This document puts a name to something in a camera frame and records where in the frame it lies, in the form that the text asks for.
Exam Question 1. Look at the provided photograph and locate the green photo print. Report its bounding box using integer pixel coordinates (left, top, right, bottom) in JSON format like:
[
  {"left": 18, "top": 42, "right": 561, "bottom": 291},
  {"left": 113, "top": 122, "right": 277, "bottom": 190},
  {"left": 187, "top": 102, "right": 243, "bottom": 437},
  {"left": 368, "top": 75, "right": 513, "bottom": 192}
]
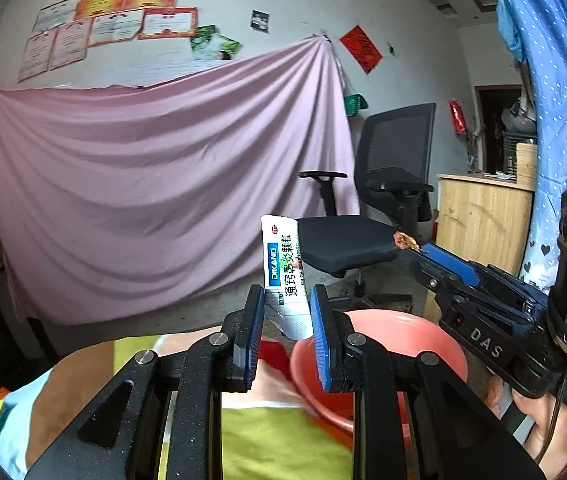
[
  {"left": 198, "top": 34, "right": 242, "bottom": 63},
  {"left": 190, "top": 25, "right": 219, "bottom": 53}
]

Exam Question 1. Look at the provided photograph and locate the green hanging basket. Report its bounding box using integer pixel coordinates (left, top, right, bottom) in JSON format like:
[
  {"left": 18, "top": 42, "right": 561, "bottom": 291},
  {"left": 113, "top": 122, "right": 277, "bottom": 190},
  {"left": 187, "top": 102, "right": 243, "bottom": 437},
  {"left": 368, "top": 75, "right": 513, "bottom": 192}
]
[{"left": 343, "top": 92, "right": 368, "bottom": 118}]

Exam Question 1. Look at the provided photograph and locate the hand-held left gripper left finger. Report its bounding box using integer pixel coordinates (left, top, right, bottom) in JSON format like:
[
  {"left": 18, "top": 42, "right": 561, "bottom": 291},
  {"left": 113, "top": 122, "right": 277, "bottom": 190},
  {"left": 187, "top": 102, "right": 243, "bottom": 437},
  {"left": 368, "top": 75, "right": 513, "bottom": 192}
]
[{"left": 24, "top": 284, "right": 266, "bottom": 480}]

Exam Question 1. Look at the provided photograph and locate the red hanging packet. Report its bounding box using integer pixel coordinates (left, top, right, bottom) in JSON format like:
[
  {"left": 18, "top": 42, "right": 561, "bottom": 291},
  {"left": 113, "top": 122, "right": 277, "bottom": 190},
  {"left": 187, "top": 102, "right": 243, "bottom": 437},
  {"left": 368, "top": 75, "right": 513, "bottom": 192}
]
[{"left": 448, "top": 100, "right": 468, "bottom": 134}]

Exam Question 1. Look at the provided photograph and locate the pink plastic basin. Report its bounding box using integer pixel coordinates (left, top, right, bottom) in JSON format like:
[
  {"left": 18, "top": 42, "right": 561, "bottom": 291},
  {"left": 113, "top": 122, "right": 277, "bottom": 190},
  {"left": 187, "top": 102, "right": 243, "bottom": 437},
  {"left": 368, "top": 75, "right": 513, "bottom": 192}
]
[{"left": 289, "top": 309, "right": 468, "bottom": 436}]

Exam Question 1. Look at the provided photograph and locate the light wooden board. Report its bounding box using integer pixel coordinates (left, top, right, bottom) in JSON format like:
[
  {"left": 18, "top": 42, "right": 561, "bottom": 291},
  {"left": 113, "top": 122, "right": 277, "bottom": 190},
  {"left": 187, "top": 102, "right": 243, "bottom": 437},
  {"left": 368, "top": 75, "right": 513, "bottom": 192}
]
[{"left": 515, "top": 142, "right": 539, "bottom": 192}]

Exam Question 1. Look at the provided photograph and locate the colourful patchwork blanket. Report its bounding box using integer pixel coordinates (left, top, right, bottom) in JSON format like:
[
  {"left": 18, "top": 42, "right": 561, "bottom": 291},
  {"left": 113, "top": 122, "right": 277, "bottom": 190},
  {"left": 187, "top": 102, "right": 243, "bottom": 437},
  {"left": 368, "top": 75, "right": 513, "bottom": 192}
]
[{"left": 0, "top": 335, "right": 359, "bottom": 480}]

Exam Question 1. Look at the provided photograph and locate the light wooden cabinet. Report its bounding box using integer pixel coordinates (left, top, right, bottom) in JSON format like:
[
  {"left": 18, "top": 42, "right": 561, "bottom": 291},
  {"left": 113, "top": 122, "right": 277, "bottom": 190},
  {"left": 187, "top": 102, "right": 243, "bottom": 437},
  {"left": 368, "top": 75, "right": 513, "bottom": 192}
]
[{"left": 423, "top": 173, "right": 537, "bottom": 326}]

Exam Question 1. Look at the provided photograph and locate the black cable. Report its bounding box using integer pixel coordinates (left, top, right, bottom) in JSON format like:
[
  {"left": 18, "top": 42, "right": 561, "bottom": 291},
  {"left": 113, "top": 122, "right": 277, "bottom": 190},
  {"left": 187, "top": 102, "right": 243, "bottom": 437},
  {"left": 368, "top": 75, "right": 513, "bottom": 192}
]
[{"left": 533, "top": 365, "right": 567, "bottom": 466}]

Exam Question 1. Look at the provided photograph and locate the white blue sachet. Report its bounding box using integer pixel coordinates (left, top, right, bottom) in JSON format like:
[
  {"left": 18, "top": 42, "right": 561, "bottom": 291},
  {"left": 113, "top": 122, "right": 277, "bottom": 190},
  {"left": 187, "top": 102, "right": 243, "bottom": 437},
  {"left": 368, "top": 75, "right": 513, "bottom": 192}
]
[{"left": 261, "top": 215, "right": 313, "bottom": 341}]

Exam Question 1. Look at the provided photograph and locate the group of wall certificates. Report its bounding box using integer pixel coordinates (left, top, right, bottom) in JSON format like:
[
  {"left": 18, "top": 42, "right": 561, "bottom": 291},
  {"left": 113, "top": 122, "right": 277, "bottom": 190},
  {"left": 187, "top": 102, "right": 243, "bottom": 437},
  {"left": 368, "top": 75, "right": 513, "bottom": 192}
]
[{"left": 18, "top": 0, "right": 239, "bottom": 83}]

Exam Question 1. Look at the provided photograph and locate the black office chair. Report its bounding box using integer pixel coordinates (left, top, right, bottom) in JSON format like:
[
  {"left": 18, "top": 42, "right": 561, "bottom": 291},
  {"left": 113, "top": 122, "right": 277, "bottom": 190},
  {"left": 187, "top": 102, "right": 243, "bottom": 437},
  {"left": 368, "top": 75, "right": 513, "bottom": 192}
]
[{"left": 297, "top": 102, "right": 437, "bottom": 306}]

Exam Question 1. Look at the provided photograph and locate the person's right hand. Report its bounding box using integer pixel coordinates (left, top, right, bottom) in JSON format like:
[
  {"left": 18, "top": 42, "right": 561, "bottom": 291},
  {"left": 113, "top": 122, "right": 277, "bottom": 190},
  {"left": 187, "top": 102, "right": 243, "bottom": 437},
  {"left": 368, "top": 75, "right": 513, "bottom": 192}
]
[{"left": 485, "top": 374, "right": 567, "bottom": 480}]

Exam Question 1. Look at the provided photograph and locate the red diamond wall poster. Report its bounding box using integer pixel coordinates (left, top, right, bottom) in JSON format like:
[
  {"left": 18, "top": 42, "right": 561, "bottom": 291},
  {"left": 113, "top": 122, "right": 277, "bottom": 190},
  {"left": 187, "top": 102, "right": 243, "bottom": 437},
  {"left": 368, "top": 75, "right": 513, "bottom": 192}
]
[{"left": 339, "top": 25, "right": 383, "bottom": 75}]

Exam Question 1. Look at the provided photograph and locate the blue printed curtain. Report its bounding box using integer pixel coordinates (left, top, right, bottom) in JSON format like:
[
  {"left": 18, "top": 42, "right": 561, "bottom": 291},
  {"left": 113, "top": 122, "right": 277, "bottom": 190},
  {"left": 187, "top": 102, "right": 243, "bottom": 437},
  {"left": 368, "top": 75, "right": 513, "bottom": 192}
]
[{"left": 488, "top": 0, "right": 567, "bottom": 291}]

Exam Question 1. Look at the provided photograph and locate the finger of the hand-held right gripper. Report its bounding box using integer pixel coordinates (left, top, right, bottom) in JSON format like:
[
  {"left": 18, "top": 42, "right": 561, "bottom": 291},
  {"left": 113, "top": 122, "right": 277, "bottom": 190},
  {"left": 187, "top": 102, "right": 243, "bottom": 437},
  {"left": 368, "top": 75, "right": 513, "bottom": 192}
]
[
  {"left": 421, "top": 242, "right": 549, "bottom": 306},
  {"left": 397, "top": 249, "right": 469, "bottom": 306}
]

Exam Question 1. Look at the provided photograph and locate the orange gold wrapper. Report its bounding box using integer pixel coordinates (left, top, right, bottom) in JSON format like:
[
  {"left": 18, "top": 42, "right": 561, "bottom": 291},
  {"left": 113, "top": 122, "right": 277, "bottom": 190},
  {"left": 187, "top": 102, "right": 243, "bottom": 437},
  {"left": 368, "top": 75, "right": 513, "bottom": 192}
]
[{"left": 391, "top": 230, "right": 421, "bottom": 252}]

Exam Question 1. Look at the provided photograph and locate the pink hanging sheet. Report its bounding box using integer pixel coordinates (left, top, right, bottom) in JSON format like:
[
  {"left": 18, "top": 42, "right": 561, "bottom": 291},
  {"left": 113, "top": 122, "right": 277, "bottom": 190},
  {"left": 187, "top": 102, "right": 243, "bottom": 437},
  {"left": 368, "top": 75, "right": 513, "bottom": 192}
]
[{"left": 0, "top": 35, "right": 361, "bottom": 326}]

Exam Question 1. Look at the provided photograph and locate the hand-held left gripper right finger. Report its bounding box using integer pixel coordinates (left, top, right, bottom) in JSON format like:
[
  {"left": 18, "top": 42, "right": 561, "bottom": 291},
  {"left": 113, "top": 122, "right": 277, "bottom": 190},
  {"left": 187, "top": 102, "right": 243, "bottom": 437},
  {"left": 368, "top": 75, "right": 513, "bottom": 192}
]
[{"left": 310, "top": 284, "right": 547, "bottom": 480}]

